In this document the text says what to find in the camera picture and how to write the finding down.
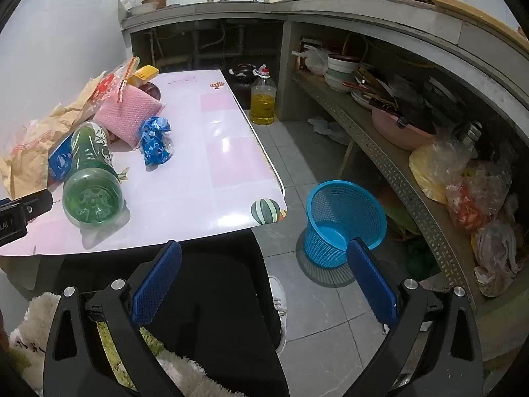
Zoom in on pink plastic basin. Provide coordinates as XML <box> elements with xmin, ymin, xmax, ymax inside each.
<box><xmin>371</xmin><ymin>105</ymin><xmax>439</xmax><ymax>152</ymax></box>

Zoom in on clear bag with yellow contents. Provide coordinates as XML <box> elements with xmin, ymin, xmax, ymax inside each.
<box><xmin>408</xmin><ymin>138</ymin><xmax>468</xmax><ymax>205</ymax></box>

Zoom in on pile of kitchen utensils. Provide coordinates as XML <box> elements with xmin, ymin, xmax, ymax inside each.
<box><xmin>351</xmin><ymin>66</ymin><xmax>414</xmax><ymax>112</ymax></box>

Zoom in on perforated-edge storage shelf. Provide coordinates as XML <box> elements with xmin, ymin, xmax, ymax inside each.
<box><xmin>291</xmin><ymin>70</ymin><xmax>497</xmax><ymax>311</ymax></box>

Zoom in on person's white shoe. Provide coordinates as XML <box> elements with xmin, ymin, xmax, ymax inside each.
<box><xmin>268</xmin><ymin>276</ymin><xmax>288</xmax><ymax>354</ymax></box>

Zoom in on white fluffy coat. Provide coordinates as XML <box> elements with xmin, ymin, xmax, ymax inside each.
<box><xmin>8</xmin><ymin>293</ymin><xmax>232</xmax><ymax>397</ymax></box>

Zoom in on concrete kitchen counter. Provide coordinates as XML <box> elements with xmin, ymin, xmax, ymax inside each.
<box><xmin>120</xmin><ymin>0</ymin><xmax>529</xmax><ymax>125</ymax></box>

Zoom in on white rag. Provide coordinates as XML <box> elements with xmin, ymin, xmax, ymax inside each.
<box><xmin>308</xmin><ymin>116</ymin><xmax>352</xmax><ymax>145</ymax></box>

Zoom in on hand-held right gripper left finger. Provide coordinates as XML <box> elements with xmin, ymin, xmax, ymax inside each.
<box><xmin>42</xmin><ymin>240</ymin><xmax>186</xmax><ymax>397</ymax></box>

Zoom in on pink scouring cloth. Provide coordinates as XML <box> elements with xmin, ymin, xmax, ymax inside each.
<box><xmin>94</xmin><ymin>86</ymin><xmax>167</xmax><ymax>149</ymax></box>

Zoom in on blue flat packet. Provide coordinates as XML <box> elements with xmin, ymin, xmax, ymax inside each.
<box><xmin>47</xmin><ymin>134</ymin><xmax>75</xmax><ymax>183</ymax></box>

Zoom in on beige paper bag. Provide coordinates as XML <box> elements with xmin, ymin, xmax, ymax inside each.
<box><xmin>0</xmin><ymin>70</ymin><xmax>108</xmax><ymax>200</ymax></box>

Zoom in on blue plastic mesh basket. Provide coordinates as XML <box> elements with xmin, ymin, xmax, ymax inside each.
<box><xmin>304</xmin><ymin>180</ymin><xmax>388</xmax><ymax>269</ymax></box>

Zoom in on dark clay pot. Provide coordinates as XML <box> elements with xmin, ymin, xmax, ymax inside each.
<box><xmin>223</xmin><ymin>63</ymin><xmax>259</xmax><ymax>87</ymax></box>

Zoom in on clear bag with red contents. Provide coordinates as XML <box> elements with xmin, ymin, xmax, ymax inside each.
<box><xmin>445</xmin><ymin>165</ymin><xmax>513</xmax><ymax>234</ymax></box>

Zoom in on yellow cardboard box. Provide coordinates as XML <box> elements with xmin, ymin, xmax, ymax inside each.
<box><xmin>127</xmin><ymin>65</ymin><xmax>160</xmax><ymax>88</ymax></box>

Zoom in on person's black pants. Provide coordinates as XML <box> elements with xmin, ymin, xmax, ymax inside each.
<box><xmin>56</xmin><ymin>229</ymin><xmax>290</xmax><ymax>397</ymax></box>

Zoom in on blue crumpled snack wrapper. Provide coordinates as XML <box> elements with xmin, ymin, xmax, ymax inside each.
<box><xmin>138</xmin><ymin>116</ymin><xmax>174</xmax><ymax>169</ymax></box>

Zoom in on stack of white bowls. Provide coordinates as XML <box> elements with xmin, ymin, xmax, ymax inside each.
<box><xmin>324</xmin><ymin>55</ymin><xmax>364</xmax><ymax>94</ymax></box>

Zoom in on clear red-printed plastic bag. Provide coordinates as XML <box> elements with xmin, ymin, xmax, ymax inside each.
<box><xmin>85</xmin><ymin>57</ymin><xmax>139</xmax><ymax>120</ymax></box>

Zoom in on green plastic bottle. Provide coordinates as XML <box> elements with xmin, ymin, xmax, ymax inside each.
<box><xmin>62</xmin><ymin>122</ymin><xmax>125</xmax><ymax>229</ymax></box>

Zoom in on cooking oil bottle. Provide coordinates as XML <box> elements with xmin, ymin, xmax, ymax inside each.
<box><xmin>250</xmin><ymin>65</ymin><xmax>277</xmax><ymax>126</ymax></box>

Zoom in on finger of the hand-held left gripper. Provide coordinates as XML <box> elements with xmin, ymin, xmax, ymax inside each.
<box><xmin>0</xmin><ymin>189</ymin><xmax>54</xmax><ymax>249</ymax></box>

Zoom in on crumpled translucent plastic bag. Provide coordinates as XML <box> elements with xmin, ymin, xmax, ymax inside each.
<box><xmin>471</xmin><ymin>219</ymin><xmax>525</xmax><ymax>298</ymax></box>

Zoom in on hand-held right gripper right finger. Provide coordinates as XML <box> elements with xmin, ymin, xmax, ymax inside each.
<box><xmin>346</xmin><ymin>238</ymin><xmax>484</xmax><ymax>397</ymax></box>

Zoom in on wooden cutting board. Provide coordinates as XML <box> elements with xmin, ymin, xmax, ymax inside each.
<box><xmin>430</xmin><ymin>0</ymin><xmax>529</xmax><ymax>42</ymax></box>

